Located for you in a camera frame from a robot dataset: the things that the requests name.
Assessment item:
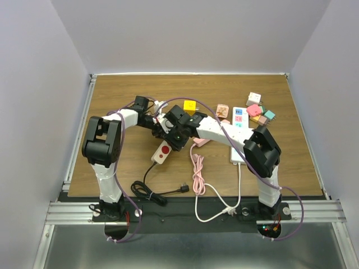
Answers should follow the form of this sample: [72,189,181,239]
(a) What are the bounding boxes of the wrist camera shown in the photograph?
[154,100,168,114]
[156,113,174,133]

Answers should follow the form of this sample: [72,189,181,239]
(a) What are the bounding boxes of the teal plug adapter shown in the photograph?
[264,110,276,121]

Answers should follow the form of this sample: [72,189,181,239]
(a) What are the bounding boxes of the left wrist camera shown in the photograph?
[154,100,168,114]

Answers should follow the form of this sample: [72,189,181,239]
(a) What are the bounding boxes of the white power cable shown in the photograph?
[194,164,242,223]

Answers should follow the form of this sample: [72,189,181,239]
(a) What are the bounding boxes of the black power cable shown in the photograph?
[131,162,190,207]

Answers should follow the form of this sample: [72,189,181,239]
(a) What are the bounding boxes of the aluminium left rail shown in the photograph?
[62,74,98,192]

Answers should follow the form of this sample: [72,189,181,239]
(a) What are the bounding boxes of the small pink USB adapter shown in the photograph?
[257,115,270,126]

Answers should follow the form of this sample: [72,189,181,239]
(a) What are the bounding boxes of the purple cable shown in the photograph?
[153,97,305,242]
[105,96,163,244]

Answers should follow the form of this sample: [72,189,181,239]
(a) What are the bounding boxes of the pink plug adapter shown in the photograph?
[246,104,263,117]

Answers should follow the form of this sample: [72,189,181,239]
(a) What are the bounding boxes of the white power strip pastel sockets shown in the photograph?
[230,106,252,165]

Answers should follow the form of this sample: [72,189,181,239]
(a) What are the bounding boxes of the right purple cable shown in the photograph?
[153,97,305,242]

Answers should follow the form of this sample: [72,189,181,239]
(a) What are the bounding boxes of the small yellow plug adapter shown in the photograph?
[250,115,261,123]

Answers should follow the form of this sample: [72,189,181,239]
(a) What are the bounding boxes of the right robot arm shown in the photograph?
[155,105,281,219]

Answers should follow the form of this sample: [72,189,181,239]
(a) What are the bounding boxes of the pink cube adapter deer print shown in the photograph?
[216,104,229,119]

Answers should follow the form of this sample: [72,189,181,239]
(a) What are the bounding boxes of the aluminium front rail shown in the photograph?
[45,200,347,225]

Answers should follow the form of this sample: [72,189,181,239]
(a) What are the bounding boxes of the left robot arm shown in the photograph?
[81,96,159,221]

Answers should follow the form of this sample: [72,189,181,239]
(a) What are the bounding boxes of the yellow cube socket adapter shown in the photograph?
[183,100,199,116]

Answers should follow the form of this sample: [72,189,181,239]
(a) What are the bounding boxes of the aluminium rail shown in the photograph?
[62,74,98,192]
[45,200,347,225]

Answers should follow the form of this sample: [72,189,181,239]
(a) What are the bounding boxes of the pink power cable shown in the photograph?
[189,143,206,196]

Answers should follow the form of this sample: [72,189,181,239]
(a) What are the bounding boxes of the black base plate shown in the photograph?
[56,196,292,235]

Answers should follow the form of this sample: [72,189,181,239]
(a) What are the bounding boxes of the white cube adapter cartoon print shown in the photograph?
[246,92,262,106]

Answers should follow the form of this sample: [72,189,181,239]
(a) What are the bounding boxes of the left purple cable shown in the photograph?
[105,96,163,244]

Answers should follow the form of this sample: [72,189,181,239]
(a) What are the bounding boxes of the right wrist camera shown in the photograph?
[156,113,174,133]

